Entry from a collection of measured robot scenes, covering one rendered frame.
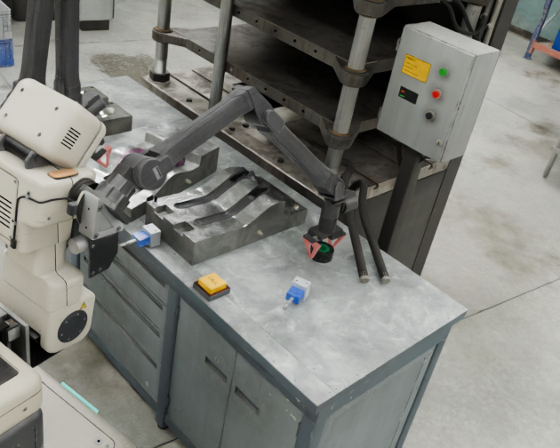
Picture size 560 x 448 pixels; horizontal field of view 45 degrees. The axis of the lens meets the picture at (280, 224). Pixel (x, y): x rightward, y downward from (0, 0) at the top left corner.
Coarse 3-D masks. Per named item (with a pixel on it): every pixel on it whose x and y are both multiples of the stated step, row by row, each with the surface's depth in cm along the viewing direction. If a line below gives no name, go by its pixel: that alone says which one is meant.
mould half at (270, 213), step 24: (192, 192) 228; (240, 192) 226; (168, 216) 212; (192, 216) 215; (240, 216) 219; (264, 216) 221; (288, 216) 230; (168, 240) 214; (192, 240) 204; (216, 240) 210; (240, 240) 218; (192, 264) 208
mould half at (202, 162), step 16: (160, 128) 258; (176, 128) 260; (144, 144) 253; (208, 144) 254; (112, 160) 238; (192, 160) 247; (208, 160) 251; (176, 176) 235; (192, 176) 245; (144, 192) 228; (160, 192) 230; (176, 192) 240; (128, 208) 219; (144, 208) 225
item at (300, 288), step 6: (294, 282) 201; (300, 282) 201; (306, 282) 202; (294, 288) 200; (300, 288) 200; (306, 288) 200; (288, 294) 198; (294, 294) 198; (300, 294) 198; (306, 294) 202; (288, 300) 196; (294, 300) 198; (288, 306) 195
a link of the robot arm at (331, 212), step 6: (324, 198) 213; (324, 204) 211; (330, 204) 210; (336, 204) 211; (342, 204) 214; (324, 210) 211; (330, 210) 210; (336, 210) 210; (342, 210) 215; (324, 216) 212; (330, 216) 211; (336, 216) 212
